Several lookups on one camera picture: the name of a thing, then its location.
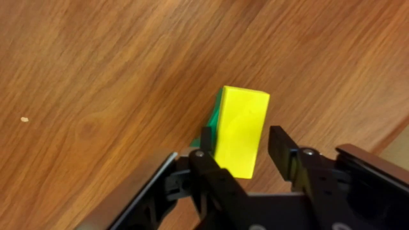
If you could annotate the yellow rectangular block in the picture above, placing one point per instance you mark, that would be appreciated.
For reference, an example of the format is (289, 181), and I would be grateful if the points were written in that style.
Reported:
(239, 128)

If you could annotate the green arch block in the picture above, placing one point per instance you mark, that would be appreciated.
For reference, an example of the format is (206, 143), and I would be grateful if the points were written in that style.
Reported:
(213, 121)

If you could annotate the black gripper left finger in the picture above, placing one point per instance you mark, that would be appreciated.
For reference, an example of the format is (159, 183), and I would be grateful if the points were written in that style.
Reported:
(218, 197)

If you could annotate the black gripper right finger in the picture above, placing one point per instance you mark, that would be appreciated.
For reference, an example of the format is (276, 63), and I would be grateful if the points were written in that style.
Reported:
(307, 173)

